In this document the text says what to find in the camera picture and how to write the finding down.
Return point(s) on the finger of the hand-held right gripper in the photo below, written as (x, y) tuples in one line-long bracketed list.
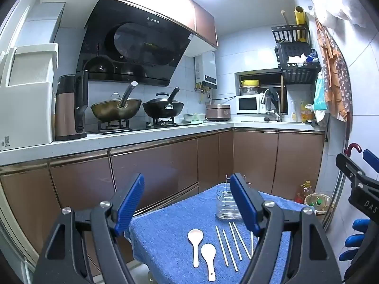
[(349, 168), (371, 159)]

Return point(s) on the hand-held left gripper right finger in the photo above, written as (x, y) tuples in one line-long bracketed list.
[(244, 204)]

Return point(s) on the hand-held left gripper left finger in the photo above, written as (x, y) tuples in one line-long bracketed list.
[(130, 204)]

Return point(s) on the clear utensil holder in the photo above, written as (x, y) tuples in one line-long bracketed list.
[(225, 207)]

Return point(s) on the pale wooden chopstick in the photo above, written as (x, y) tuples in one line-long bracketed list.
[(221, 245), (251, 242), (235, 241), (241, 239), (229, 250)]

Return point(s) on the white ceramic spoon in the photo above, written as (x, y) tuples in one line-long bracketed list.
[(208, 251), (195, 236)]

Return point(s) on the person's right hand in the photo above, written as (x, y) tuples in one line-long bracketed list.
[(358, 239)]

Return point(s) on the woven waste basket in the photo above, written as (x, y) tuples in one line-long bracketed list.
[(318, 202)]

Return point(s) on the cooking oil bottle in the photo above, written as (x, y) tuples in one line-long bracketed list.
[(305, 192)]

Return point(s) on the brown lower cabinets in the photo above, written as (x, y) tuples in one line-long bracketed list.
[(162, 165)]

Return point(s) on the blue towel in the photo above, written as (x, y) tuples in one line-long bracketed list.
[(165, 242)]

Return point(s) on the white plastic bag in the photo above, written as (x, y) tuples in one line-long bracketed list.
[(319, 117)]

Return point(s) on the yellow dish soap bottle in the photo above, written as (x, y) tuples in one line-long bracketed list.
[(306, 114)]

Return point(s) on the small white bottle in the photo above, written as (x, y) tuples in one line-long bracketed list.
[(294, 117)]

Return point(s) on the black gas stove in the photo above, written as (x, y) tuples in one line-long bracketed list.
[(139, 128)]

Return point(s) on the light blue plastic bag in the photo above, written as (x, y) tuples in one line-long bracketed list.
[(319, 94)]

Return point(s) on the floral apron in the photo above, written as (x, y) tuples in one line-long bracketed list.
[(340, 80)]

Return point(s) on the steel faucet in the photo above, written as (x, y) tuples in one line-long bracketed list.
[(278, 106)]

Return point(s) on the brown rice cooker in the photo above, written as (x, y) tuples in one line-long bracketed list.
[(218, 113)]

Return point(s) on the bronze wok with lid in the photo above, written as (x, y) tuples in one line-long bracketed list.
[(112, 111)]

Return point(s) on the white microwave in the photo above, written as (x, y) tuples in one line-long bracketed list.
[(248, 104)]

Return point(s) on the black wok with lid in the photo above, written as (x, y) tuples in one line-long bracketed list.
[(162, 109)]

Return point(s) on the steel basin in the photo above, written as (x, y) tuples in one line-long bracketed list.
[(194, 117)]

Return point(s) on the glass bowl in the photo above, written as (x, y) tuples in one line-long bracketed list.
[(250, 91)]

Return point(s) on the brown electric kettle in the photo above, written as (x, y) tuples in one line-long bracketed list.
[(65, 109)]

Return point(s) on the white cloth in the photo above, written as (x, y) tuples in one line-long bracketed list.
[(296, 59)]

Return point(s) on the yellow pot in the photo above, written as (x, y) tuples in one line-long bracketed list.
[(250, 82)]

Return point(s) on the white countertop appliance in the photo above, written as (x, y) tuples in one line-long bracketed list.
[(26, 109)]

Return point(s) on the white water heater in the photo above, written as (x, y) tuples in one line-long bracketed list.
[(205, 68)]

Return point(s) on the white plastic bags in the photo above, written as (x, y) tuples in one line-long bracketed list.
[(334, 9)]

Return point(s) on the yellow rolled item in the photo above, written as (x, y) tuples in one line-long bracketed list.
[(299, 17)]

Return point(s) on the black range hood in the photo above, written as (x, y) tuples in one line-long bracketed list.
[(133, 41)]

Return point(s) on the wooden stick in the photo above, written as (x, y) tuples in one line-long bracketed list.
[(283, 17)]

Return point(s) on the brown upper cabinet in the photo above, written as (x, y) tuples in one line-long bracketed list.
[(177, 9)]

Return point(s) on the black wall rack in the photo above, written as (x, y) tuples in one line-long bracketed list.
[(296, 56)]

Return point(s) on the white duct cover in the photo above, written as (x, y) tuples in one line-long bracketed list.
[(44, 20)]

